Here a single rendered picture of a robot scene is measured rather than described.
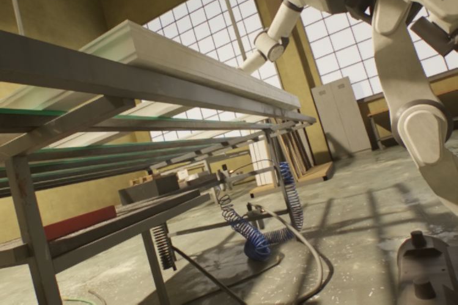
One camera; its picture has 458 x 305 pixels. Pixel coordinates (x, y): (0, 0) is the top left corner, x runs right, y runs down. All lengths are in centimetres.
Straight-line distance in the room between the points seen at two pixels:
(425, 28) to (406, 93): 23
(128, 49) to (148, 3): 1105
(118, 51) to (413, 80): 75
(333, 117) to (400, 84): 718
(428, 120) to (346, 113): 723
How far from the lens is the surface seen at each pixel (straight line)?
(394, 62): 97
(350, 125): 811
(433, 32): 79
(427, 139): 92
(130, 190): 194
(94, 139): 120
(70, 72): 43
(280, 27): 138
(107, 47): 59
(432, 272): 110
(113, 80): 49
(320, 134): 824
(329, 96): 817
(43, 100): 72
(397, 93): 96
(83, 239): 85
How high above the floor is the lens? 65
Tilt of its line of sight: 4 degrees up
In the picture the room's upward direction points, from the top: 16 degrees counter-clockwise
